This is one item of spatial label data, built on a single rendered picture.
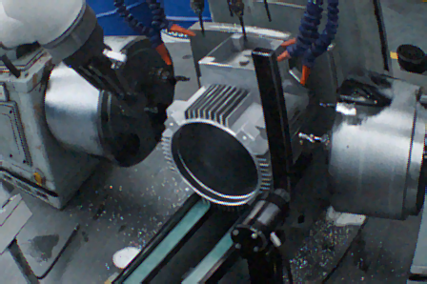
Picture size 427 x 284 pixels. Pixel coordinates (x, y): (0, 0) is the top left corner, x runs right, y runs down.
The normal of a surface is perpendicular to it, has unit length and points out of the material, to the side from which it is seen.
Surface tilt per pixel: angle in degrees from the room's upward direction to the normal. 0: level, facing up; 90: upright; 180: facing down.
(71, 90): 50
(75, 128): 85
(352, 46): 90
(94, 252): 0
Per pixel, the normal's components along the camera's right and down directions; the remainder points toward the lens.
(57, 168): 0.86, 0.16
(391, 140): -0.48, -0.09
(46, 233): -0.16, -0.82
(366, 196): -0.47, 0.63
